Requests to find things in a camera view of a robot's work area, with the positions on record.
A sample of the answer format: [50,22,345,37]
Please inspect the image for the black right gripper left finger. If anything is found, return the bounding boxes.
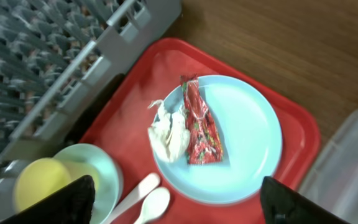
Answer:
[0,175,96,224]

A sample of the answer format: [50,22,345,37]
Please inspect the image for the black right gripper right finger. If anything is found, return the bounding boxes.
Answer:
[260,176,348,224]

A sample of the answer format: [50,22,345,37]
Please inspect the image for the yellow plastic cup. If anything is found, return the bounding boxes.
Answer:
[13,158,71,213]

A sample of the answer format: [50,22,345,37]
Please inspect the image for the light blue small bowl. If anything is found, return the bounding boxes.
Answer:
[54,144,123,224]

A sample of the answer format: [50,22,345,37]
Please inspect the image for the red snack wrapper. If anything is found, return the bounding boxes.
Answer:
[180,75,223,165]

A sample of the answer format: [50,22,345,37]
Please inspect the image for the white napkin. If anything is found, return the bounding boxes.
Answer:
[147,100,191,163]

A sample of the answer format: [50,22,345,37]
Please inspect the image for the clear plastic waste bin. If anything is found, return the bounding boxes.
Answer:
[298,110,358,223]

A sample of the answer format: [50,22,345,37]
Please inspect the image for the grey plastic dishwasher rack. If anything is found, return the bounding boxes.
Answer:
[0,0,182,220]

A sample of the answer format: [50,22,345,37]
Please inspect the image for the light blue plate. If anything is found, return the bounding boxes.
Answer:
[154,75,283,205]

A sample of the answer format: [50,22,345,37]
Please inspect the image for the white plastic fork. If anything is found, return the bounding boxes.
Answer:
[103,172,160,224]

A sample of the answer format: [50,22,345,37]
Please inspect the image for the white plastic spoon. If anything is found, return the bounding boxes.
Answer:
[134,187,170,224]

